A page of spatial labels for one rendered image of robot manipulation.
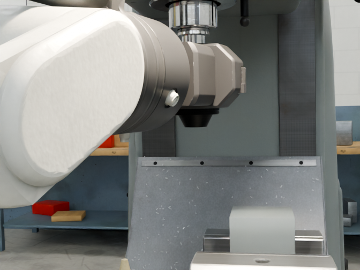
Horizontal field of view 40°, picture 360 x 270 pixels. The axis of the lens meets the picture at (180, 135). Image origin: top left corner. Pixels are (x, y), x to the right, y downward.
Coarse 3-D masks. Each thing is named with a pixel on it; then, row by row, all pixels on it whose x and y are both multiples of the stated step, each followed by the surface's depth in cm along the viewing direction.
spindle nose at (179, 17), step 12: (180, 0) 46; (192, 0) 46; (204, 0) 46; (180, 12) 46; (192, 12) 46; (204, 12) 46; (216, 12) 47; (180, 24) 46; (192, 24) 46; (204, 24) 46; (216, 24) 47
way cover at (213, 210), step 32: (160, 160) 87; (192, 160) 86; (224, 160) 85; (256, 160) 84; (288, 160) 83; (320, 160) 82; (160, 192) 84; (192, 192) 83; (224, 192) 82; (256, 192) 82; (288, 192) 81; (320, 192) 80; (160, 224) 82; (192, 224) 81; (224, 224) 80; (320, 224) 78; (128, 256) 80; (160, 256) 79; (192, 256) 78
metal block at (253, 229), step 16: (240, 208) 50; (256, 208) 49; (272, 208) 49; (288, 208) 49; (240, 224) 46; (256, 224) 46; (272, 224) 45; (288, 224) 45; (240, 240) 46; (256, 240) 46; (272, 240) 45; (288, 240) 45
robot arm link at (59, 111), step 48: (0, 48) 20; (48, 48) 21; (96, 48) 23; (0, 96) 19; (48, 96) 21; (96, 96) 24; (0, 144) 19; (48, 144) 21; (96, 144) 24; (0, 192) 20
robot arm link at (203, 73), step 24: (168, 48) 34; (192, 48) 38; (216, 48) 41; (168, 72) 33; (192, 72) 38; (216, 72) 42; (240, 72) 42; (168, 96) 34; (192, 96) 38; (216, 96) 42; (168, 120) 37
